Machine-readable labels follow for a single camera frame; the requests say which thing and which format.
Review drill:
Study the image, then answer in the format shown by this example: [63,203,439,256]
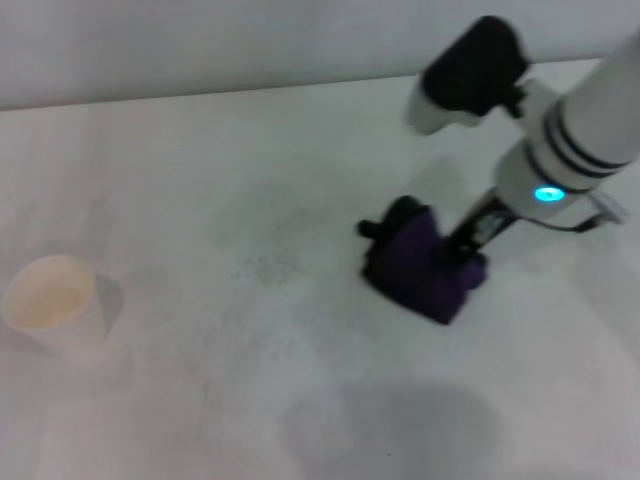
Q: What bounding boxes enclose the white paper cup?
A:
[1,253,114,358]

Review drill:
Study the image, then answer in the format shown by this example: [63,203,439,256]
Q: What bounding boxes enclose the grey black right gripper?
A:
[446,187,517,269]

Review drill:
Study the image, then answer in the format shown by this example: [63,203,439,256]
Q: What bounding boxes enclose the purple rag with black trim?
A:
[355,195,489,327]

